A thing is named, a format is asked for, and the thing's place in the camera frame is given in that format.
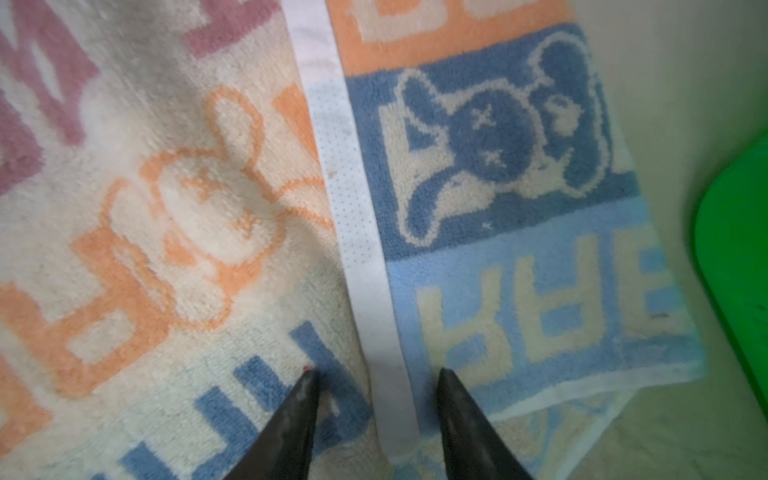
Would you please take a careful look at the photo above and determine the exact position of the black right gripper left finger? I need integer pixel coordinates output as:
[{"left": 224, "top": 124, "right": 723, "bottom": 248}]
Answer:
[{"left": 225, "top": 369, "right": 320, "bottom": 480}]

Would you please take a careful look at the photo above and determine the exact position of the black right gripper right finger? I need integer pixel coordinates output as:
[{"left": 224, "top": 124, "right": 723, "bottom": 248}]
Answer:
[{"left": 436, "top": 368, "right": 532, "bottom": 480}]

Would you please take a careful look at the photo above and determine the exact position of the multicolour rabbit towel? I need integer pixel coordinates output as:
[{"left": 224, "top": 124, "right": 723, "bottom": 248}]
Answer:
[{"left": 1, "top": 1, "right": 705, "bottom": 479}]

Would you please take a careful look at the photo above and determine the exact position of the green plastic basket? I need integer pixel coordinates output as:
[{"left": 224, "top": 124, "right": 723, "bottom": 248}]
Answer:
[{"left": 692, "top": 135, "right": 767, "bottom": 413}]

